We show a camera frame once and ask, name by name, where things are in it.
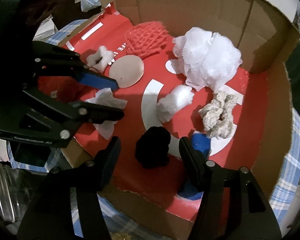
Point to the white tissue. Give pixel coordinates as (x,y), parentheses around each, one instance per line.
(108,109)

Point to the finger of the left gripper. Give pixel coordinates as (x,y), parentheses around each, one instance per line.
(85,70)
(78,111)

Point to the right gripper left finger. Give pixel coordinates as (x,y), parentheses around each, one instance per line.
(49,213)

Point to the round beige powder puff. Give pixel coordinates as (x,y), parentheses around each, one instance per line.
(127,70)

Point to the white foam piece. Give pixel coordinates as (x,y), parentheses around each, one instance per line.
(180,97)

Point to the red mesh bath pouf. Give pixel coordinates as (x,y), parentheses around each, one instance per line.
(146,39)

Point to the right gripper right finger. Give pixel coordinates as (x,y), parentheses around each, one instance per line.
(233,206)

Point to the beige knitted scrunchie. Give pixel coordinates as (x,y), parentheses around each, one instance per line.
(217,117)

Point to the red cardboard box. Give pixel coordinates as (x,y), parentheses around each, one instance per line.
(226,17)

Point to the blue white packet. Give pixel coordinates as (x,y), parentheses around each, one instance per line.
(194,153)

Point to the blue plaid tablecloth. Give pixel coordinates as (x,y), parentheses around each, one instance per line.
(287,174)

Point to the white fluffy red pouch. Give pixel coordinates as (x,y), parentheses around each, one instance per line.
(66,89)

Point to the dark glass jar metal lid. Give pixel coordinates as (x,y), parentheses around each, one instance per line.
(14,196)

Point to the black fuzzy scrunchie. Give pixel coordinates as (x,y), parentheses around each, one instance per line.
(152,148)

